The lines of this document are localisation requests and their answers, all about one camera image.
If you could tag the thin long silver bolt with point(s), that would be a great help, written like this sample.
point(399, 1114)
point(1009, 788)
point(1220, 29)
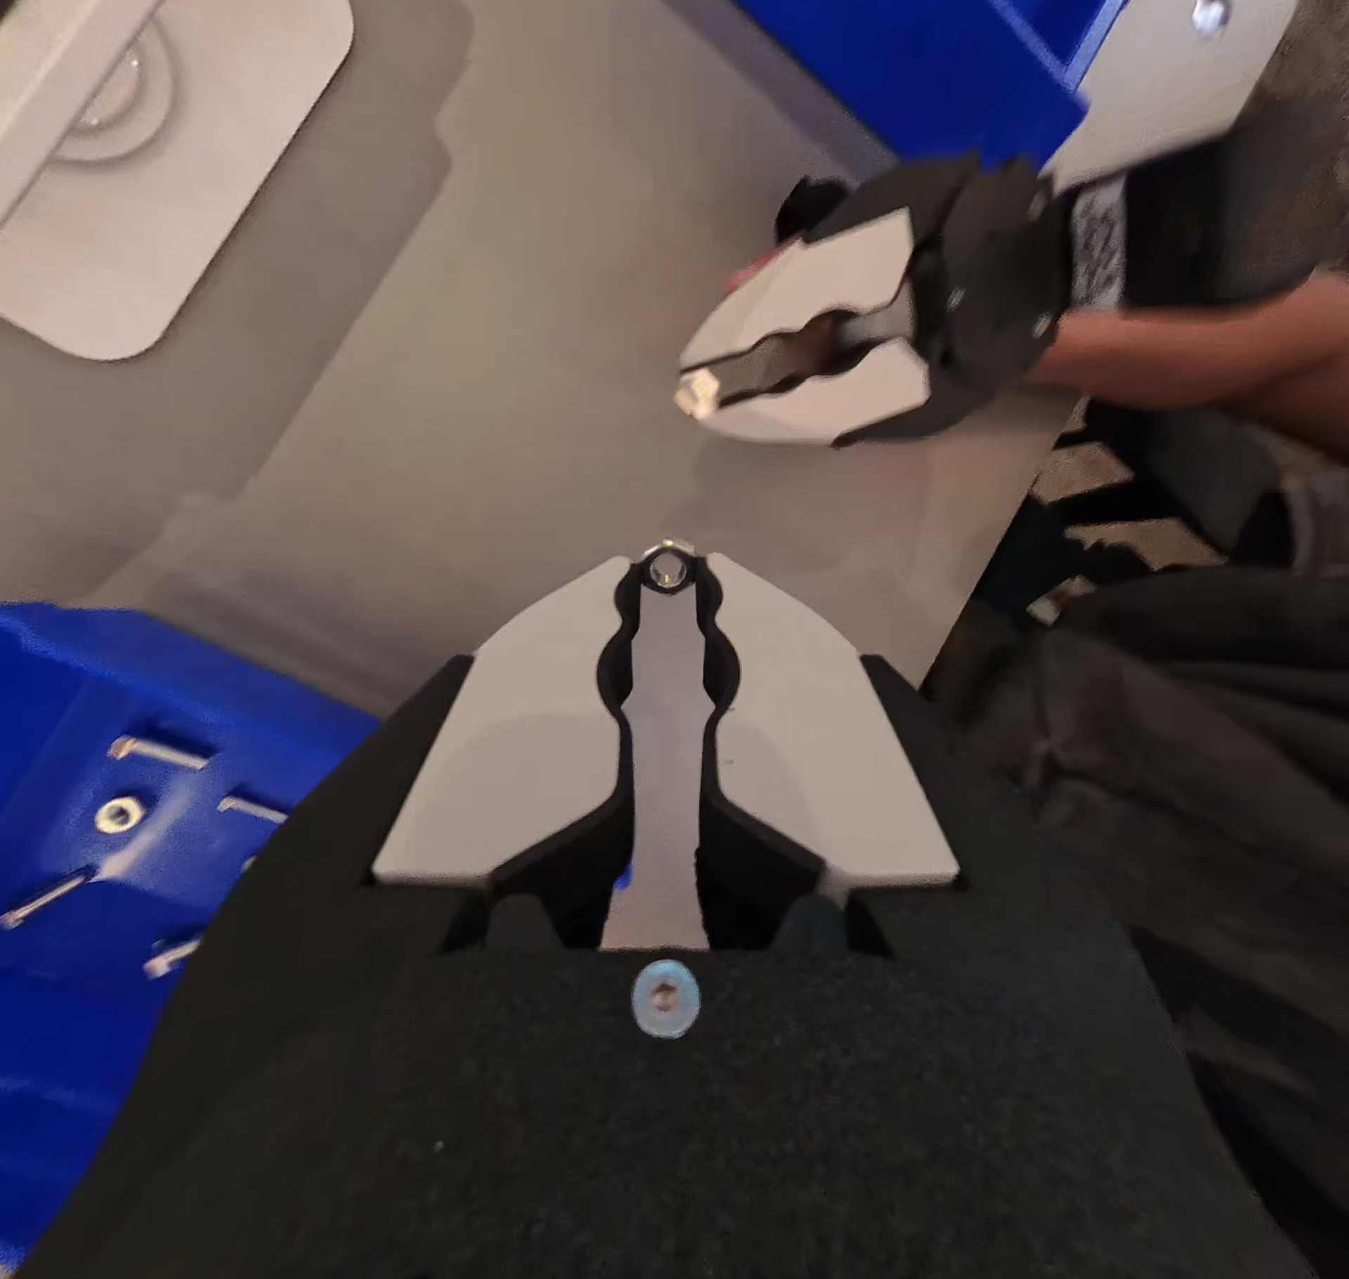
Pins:
point(42, 899)

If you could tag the blue plastic bin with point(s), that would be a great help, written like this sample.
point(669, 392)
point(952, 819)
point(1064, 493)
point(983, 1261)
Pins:
point(896, 13)
point(84, 1036)

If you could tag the thick silver bolt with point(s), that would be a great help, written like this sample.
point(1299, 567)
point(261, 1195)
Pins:
point(158, 754)
point(698, 393)

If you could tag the round metal desk fastener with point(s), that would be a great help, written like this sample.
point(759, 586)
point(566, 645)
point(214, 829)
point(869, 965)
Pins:
point(1212, 9)

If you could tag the large silver hex nut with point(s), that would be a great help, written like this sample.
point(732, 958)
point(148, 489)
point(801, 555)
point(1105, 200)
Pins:
point(118, 813)

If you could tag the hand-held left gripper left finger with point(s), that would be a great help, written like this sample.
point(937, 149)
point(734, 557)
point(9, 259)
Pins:
point(505, 751)

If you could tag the white document stand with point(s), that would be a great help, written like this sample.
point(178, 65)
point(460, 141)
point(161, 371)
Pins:
point(211, 140)

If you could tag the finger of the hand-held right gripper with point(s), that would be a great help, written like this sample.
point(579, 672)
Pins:
point(832, 409)
point(832, 266)

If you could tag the person's right forearm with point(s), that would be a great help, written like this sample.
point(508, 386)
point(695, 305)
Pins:
point(1190, 350)

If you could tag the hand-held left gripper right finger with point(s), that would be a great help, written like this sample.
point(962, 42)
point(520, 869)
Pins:
point(832, 762)

